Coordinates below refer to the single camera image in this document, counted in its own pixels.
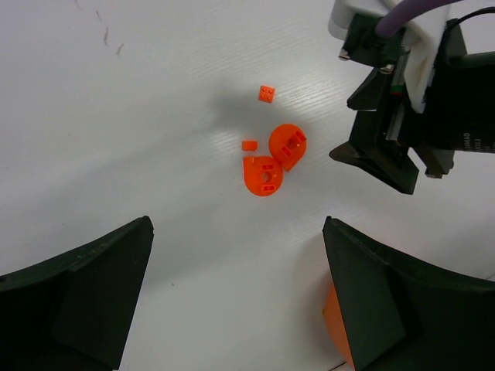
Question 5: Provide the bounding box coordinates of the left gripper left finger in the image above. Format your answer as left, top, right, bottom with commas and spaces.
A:
1, 216, 154, 370

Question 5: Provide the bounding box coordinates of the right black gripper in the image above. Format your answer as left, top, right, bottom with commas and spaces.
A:
329, 22, 494, 194

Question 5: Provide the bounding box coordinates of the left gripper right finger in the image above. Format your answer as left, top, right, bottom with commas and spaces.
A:
323, 217, 494, 370

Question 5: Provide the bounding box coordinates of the orange round divided container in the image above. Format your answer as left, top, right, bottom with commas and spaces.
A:
323, 285, 355, 370

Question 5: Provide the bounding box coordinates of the small orange lego tile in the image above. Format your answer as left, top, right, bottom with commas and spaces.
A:
258, 85, 275, 104

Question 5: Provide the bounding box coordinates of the small orange lego piece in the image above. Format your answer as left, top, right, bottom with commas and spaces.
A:
241, 140, 258, 151

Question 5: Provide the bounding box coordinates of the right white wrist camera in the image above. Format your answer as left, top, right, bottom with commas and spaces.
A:
328, 1, 454, 114

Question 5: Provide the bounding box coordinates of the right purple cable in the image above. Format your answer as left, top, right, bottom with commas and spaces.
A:
377, 0, 465, 38

